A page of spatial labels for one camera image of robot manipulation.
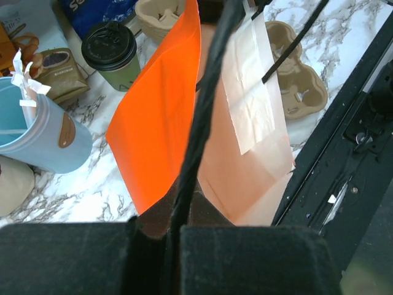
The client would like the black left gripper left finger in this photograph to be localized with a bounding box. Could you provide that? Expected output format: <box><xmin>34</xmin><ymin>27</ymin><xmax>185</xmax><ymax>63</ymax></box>
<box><xmin>1</xmin><ymin>218</ymin><xmax>136</xmax><ymax>294</ymax></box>

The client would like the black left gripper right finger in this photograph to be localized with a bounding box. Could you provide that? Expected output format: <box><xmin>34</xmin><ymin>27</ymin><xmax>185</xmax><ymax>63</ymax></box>
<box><xmin>179</xmin><ymin>226</ymin><xmax>341</xmax><ymax>294</ymax></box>

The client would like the orange paper gift bag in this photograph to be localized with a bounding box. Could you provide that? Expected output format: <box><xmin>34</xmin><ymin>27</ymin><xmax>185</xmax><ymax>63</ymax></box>
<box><xmin>106</xmin><ymin>1</ymin><xmax>294</xmax><ymax>238</ymax></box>

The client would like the single brown cup carrier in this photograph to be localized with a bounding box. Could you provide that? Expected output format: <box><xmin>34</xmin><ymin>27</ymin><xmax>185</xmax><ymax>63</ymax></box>
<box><xmin>266</xmin><ymin>21</ymin><xmax>328</xmax><ymax>120</ymax></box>

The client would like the green paper coffee cup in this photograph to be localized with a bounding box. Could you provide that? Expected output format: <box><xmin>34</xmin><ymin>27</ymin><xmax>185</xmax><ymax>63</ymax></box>
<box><xmin>98</xmin><ymin>56</ymin><xmax>141</xmax><ymax>92</ymax></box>

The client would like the black plastic cup lid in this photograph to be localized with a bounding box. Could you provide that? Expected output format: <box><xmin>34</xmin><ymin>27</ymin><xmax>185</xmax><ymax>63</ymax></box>
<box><xmin>81</xmin><ymin>21</ymin><xmax>136</xmax><ymax>71</ymax></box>

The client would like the brown and white pouch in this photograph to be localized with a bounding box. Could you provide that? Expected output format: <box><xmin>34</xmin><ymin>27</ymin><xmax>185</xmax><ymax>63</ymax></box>
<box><xmin>0</xmin><ymin>156</ymin><xmax>35</xmax><ymax>217</ymax></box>

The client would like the light blue cup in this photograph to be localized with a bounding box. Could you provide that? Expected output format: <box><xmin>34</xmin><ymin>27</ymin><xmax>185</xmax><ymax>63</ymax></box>
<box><xmin>1</xmin><ymin>77</ymin><xmax>93</xmax><ymax>174</ymax></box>

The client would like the olive brown small package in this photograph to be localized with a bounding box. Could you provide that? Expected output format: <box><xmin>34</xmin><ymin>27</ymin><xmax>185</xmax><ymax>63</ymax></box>
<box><xmin>30</xmin><ymin>48</ymin><xmax>90</xmax><ymax>104</ymax></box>

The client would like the orange snack bag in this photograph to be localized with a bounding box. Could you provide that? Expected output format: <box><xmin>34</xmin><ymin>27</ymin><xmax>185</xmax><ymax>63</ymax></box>
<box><xmin>1</xmin><ymin>23</ymin><xmax>44</xmax><ymax>78</ymax></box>

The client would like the blue Doritos chip bag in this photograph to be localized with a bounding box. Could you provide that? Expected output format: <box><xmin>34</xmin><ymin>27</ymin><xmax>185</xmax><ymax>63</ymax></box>
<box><xmin>58</xmin><ymin>0</ymin><xmax>137</xmax><ymax>39</ymax></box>

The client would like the brown cardboard cup carrier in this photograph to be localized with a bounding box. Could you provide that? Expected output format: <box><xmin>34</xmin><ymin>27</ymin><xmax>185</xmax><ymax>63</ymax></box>
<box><xmin>135</xmin><ymin>0</ymin><xmax>185</xmax><ymax>44</ymax></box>

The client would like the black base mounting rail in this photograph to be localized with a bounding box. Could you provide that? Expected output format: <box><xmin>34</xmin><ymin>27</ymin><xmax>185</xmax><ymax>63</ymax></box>
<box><xmin>273</xmin><ymin>1</ymin><xmax>392</xmax><ymax>294</ymax></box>

